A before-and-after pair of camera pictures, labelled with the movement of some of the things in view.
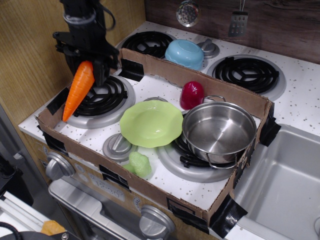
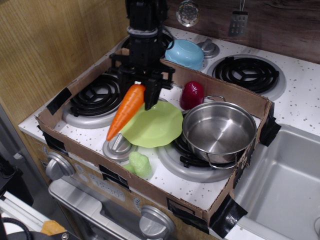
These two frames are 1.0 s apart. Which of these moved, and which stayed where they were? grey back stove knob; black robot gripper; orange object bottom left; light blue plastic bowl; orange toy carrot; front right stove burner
Moved: black robot gripper; orange toy carrot
Stayed: orange object bottom left; light blue plastic bowl; front right stove burner; grey back stove knob
